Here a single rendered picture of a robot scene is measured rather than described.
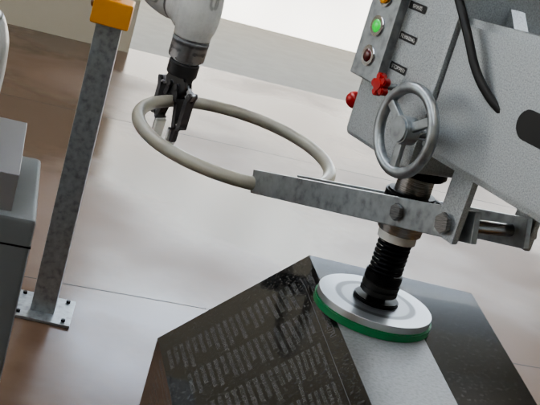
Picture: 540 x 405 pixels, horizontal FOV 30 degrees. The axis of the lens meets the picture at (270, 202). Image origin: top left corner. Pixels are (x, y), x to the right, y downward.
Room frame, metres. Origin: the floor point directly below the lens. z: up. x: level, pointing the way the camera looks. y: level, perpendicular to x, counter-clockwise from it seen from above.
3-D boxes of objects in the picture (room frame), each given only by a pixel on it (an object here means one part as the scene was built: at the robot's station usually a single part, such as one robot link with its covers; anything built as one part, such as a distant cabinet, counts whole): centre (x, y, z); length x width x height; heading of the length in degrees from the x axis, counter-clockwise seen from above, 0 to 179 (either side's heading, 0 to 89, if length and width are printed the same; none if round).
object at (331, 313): (1.71, -0.23, 0.89); 0.22 x 0.22 x 0.04
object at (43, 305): (3.10, 0.63, 0.54); 0.20 x 0.20 x 1.09; 9
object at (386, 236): (1.71, -0.23, 1.04); 0.07 x 0.07 x 0.04
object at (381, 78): (1.64, -0.13, 1.28); 0.04 x 0.04 x 0.04; 33
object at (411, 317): (1.71, -0.23, 0.89); 0.21 x 0.21 x 0.01
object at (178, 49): (2.39, 0.29, 1.12); 0.09 x 0.09 x 0.06
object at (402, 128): (1.54, -0.20, 1.24); 0.15 x 0.10 x 0.15; 33
